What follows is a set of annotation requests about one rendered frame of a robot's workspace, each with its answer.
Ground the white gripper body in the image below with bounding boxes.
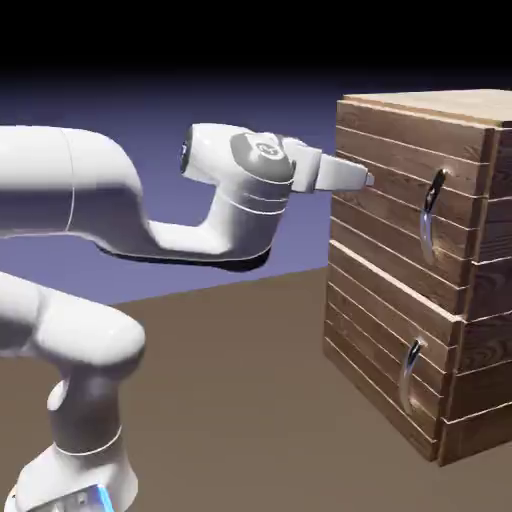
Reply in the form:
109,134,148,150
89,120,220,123
314,153,370,194

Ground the wooden cabinet door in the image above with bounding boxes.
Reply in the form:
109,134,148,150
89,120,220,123
322,239,464,463
328,99,496,321

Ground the wooden cabinet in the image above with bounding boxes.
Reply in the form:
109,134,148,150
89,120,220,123
322,88,512,468

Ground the curved silver handle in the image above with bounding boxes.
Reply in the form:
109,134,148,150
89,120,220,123
398,338,425,417
418,167,448,266

